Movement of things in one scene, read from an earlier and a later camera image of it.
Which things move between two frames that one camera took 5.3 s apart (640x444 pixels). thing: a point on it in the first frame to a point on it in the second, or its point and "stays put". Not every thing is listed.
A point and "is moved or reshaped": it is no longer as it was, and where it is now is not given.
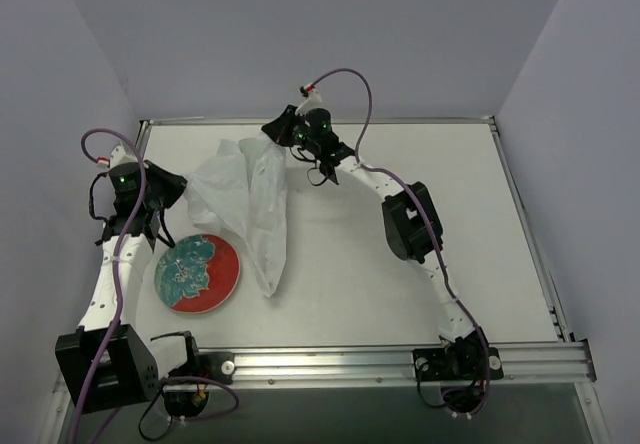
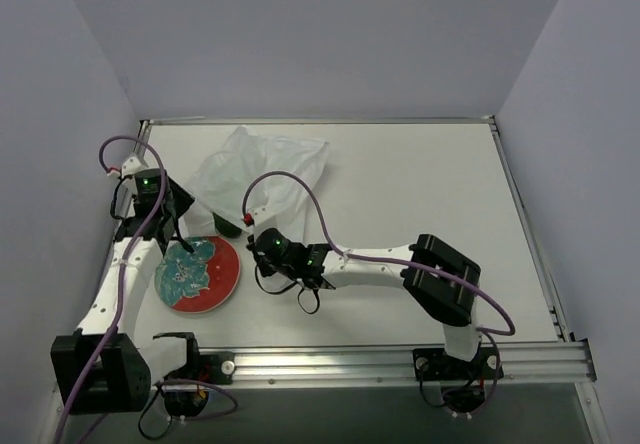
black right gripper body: x=282 y=127 to x=258 y=252
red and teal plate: x=197 y=273 stays put
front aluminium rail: x=565 y=362 stays put
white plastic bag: x=242 y=188 is moved or reshaped
